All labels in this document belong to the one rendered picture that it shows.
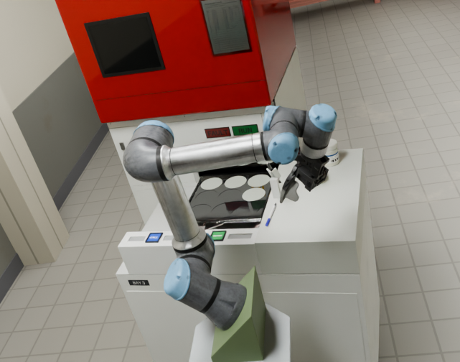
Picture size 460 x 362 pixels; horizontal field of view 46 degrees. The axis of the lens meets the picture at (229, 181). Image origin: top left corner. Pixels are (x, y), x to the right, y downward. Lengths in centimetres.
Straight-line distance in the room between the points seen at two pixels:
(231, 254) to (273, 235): 17
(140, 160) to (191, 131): 105
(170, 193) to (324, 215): 63
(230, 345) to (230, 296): 14
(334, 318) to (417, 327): 85
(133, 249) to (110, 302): 138
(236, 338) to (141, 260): 63
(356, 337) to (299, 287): 31
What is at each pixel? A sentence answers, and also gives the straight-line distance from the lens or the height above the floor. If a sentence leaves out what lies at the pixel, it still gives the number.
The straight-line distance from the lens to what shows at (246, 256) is 195.
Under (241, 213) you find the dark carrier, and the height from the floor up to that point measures 90.
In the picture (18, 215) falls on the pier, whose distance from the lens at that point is 389.
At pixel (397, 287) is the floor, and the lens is 306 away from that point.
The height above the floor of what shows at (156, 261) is 89.
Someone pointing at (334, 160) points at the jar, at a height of 99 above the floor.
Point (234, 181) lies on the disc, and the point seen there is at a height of 90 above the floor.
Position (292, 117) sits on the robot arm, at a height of 150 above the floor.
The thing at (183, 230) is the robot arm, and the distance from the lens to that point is 168.
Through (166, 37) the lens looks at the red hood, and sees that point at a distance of 226.
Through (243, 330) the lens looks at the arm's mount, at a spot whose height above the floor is 95.
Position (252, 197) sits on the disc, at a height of 90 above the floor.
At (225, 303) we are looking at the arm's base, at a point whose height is 99.
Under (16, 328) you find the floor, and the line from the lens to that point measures 364.
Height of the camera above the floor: 211
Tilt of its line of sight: 30 degrees down
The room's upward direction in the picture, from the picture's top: 15 degrees counter-clockwise
